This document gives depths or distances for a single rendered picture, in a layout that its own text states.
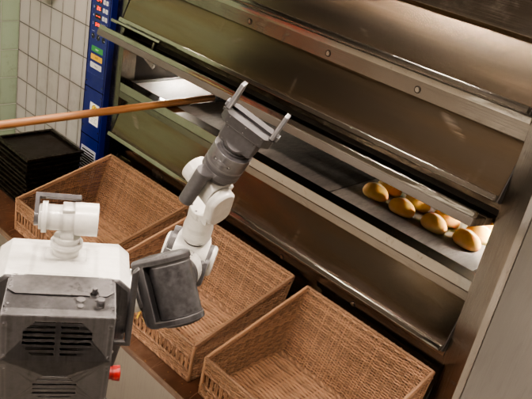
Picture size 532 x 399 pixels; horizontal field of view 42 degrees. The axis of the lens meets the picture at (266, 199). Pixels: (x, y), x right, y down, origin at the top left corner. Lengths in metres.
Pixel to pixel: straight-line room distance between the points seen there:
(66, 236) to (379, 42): 1.18
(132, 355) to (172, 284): 1.11
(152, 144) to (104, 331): 1.83
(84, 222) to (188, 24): 1.56
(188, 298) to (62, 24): 2.33
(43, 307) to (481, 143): 1.30
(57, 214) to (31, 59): 2.52
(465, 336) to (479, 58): 0.83
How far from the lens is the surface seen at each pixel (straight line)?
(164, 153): 3.01
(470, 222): 1.95
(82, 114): 2.73
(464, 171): 2.08
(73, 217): 1.40
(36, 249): 1.47
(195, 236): 1.67
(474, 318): 2.21
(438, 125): 2.14
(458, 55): 2.07
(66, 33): 3.55
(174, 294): 1.44
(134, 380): 2.58
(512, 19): 2.01
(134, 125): 3.17
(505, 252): 2.10
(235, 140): 1.44
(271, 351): 2.56
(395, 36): 2.18
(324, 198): 2.42
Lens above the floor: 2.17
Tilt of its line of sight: 25 degrees down
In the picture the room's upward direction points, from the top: 12 degrees clockwise
